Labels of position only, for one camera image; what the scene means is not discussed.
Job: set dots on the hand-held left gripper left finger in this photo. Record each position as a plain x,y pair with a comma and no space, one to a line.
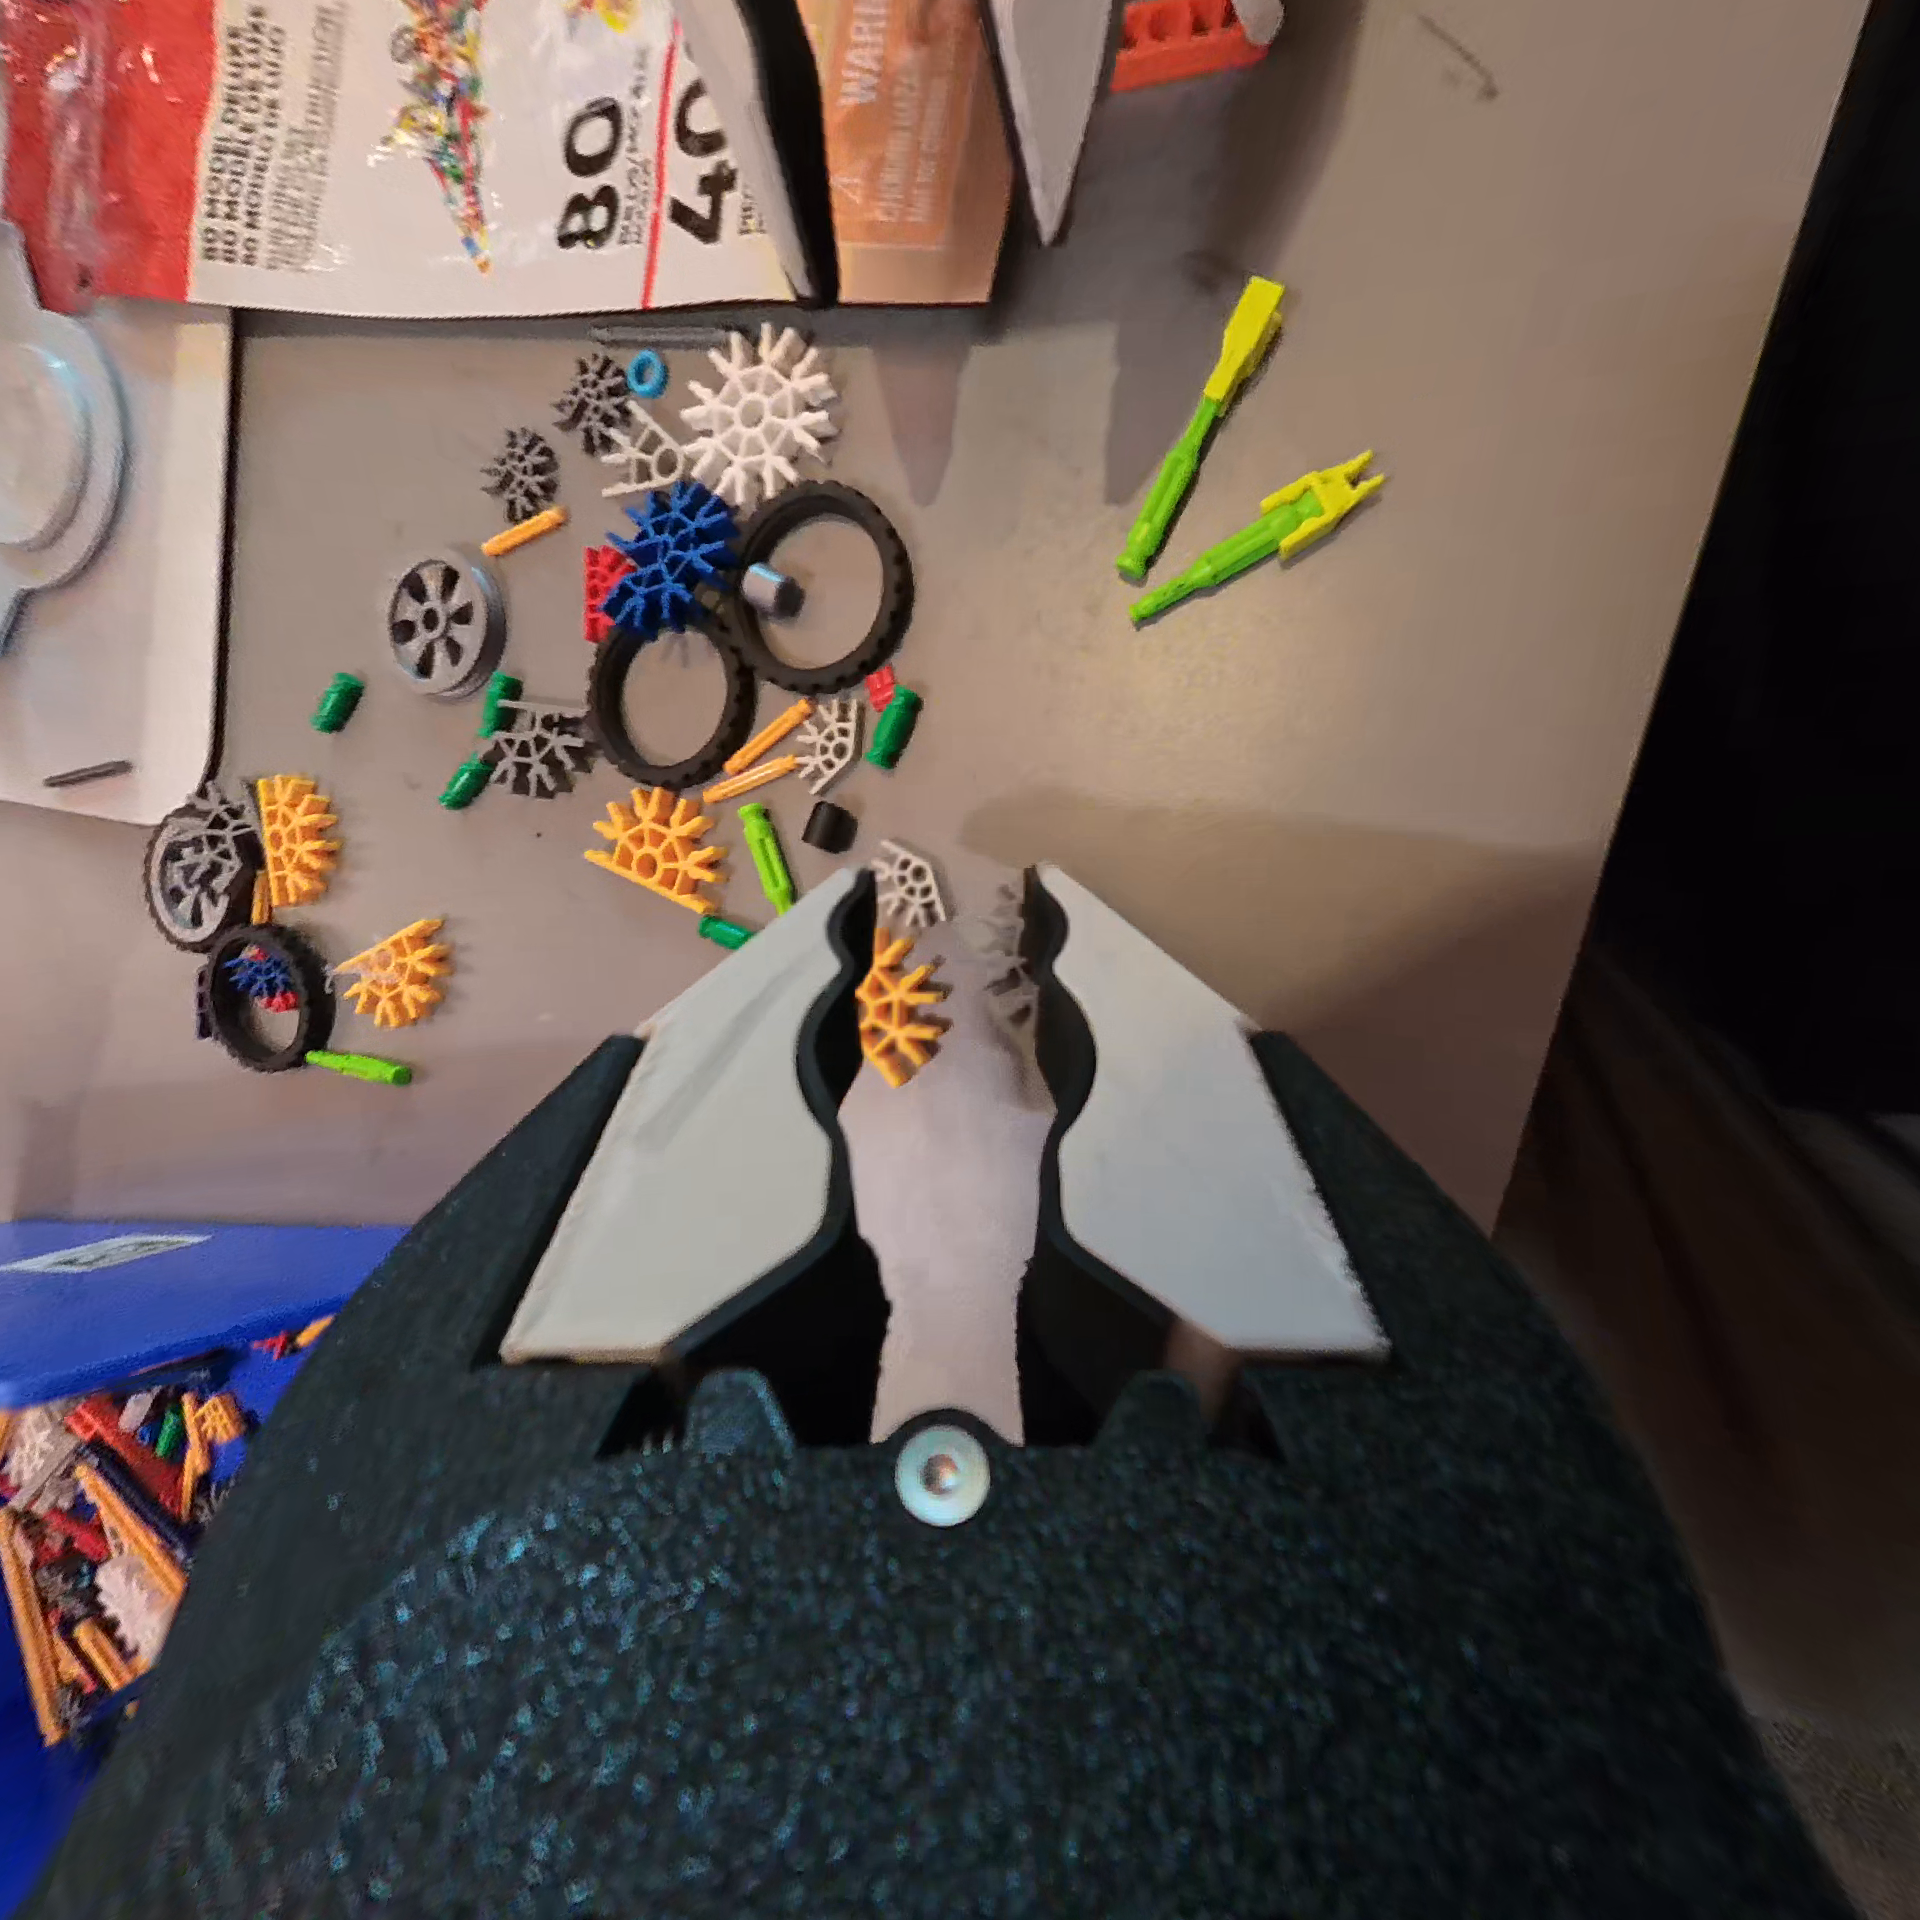
676,1201

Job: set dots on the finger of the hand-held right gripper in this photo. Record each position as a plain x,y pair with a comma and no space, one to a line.
1060,91
764,120

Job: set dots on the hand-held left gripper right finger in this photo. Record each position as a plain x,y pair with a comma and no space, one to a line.
1214,1201

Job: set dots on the lime green rod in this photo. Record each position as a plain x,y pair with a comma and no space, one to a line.
359,1067
1207,571
764,859
1172,487

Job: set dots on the orange clip connector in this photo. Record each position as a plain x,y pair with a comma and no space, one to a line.
1185,44

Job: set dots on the dark grey long rod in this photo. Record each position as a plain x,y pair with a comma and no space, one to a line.
646,332

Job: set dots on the green short rod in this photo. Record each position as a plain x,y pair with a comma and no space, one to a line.
468,783
340,702
500,702
893,728
725,931

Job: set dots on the white snowflake connector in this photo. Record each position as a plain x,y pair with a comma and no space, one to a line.
758,441

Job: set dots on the dark grey snowflake connector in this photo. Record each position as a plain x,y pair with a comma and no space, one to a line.
593,399
523,469

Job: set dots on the white fan connector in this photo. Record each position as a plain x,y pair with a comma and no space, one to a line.
653,464

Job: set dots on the pale grey small connector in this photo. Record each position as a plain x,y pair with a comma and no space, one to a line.
908,886
828,745

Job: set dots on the small black cylinder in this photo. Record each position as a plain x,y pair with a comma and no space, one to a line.
828,829

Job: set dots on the blue snowflake connector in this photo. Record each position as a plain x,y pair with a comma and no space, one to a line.
662,592
683,529

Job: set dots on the yellow toy rod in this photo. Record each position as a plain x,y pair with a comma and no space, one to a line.
750,779
524,533
769,734

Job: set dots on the small blue connector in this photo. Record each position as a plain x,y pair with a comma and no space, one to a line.
263,979

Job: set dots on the grey fan connector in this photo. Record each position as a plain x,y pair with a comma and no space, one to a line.
540,751

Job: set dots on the black toy tire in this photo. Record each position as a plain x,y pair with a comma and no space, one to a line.
600,720
224,1021
896,579

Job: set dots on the red fan connector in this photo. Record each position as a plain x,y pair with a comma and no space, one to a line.
600,585

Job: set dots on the blue plastic bin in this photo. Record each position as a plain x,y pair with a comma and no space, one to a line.
120,1277

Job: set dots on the grey spoked wheel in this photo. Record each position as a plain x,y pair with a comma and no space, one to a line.
189,869

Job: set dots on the grey wheel hub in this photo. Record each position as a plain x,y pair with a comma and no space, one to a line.
405,662

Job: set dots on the toy pieces inside bin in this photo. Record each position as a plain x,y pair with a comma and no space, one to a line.
105,1500

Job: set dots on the black pen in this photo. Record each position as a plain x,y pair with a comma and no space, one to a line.
87,774

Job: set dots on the white document stand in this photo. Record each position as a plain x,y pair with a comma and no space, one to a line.
150,599

